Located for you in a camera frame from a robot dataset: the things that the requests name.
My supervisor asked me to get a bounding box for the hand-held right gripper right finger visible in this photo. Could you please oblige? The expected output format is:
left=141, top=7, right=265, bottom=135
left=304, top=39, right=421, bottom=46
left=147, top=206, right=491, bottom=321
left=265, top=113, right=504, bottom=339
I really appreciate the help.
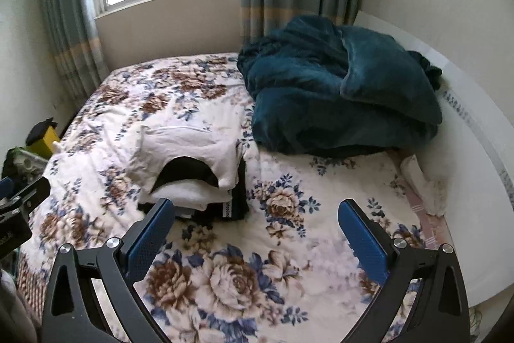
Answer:
left=337, top=198, right=470, bottom=343

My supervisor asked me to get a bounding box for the floral bed sheet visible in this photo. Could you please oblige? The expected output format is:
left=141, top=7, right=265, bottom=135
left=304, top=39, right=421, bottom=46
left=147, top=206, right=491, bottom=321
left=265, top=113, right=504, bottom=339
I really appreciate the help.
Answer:
left=16, top=53, right=483, bottom=343

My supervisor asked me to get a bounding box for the dark teal blanket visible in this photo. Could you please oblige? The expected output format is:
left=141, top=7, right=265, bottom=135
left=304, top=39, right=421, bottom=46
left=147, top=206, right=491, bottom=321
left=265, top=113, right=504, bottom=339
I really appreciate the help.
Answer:
left=237, top=14, right=443, bottom=159

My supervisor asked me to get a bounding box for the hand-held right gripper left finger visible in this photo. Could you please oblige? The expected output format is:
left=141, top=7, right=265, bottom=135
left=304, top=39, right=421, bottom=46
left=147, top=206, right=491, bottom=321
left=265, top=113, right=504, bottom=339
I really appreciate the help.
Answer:
left=41, top=197, right=176, bottom=343

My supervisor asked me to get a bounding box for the white crumpled cloth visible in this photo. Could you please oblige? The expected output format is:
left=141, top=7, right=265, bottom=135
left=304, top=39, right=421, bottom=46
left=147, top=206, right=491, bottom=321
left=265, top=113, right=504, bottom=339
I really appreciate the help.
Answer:
left=399, top=155, right=449, bottom=217

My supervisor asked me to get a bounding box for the white headboard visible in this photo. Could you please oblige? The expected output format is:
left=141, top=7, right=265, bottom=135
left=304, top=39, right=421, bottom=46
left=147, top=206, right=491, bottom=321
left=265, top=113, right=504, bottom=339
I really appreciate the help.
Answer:
left=353, top=9, right=514, bottom=307

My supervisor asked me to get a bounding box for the white folded garment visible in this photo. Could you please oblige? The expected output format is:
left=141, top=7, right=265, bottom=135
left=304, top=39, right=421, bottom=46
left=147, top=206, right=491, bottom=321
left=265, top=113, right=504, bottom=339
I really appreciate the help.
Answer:
left=150, top=181, right=235, bottom=213

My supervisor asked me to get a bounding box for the yellow and black box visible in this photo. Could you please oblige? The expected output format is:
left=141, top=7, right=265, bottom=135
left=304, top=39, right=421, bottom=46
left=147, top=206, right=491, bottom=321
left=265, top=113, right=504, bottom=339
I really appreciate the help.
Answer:
left=25, top=117, right=62, bottom=158

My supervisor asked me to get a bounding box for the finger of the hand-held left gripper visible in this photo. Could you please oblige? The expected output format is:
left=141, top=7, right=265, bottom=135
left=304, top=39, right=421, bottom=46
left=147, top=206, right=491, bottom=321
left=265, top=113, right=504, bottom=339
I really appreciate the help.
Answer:
left=0, top=175, right=51, bottom=224

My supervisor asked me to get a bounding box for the pink mattress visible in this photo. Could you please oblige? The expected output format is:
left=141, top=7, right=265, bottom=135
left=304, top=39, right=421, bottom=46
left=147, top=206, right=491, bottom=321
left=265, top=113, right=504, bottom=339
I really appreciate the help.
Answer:
left=402, top=162, right=456, bottom=252

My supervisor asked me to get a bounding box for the white t-shirt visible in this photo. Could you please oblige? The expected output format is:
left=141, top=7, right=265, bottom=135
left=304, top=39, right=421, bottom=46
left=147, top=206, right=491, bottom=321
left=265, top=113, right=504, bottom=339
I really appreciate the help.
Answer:
left=128, top=125, right=246, bottom=196

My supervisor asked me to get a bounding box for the black folded garment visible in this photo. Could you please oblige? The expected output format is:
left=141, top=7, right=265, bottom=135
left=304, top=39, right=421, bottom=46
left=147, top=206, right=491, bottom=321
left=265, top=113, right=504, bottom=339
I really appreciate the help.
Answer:
left=137, top=156, right=252, bottom=232

